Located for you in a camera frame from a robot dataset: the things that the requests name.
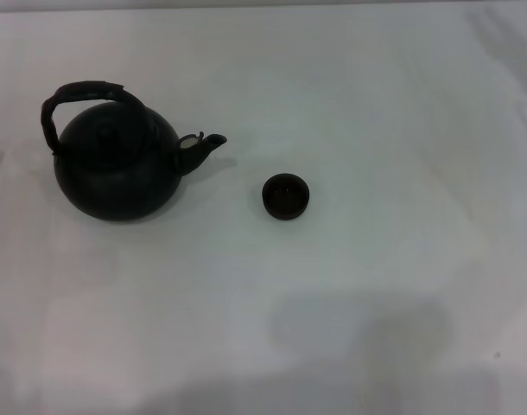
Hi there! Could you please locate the black round teapot with handle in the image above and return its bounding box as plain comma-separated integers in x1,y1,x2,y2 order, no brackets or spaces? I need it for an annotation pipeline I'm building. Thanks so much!
41,80,228,222

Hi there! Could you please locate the small dark brown teacup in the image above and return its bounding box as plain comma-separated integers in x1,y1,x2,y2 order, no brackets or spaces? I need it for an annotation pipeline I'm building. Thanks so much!
261,172,311,220

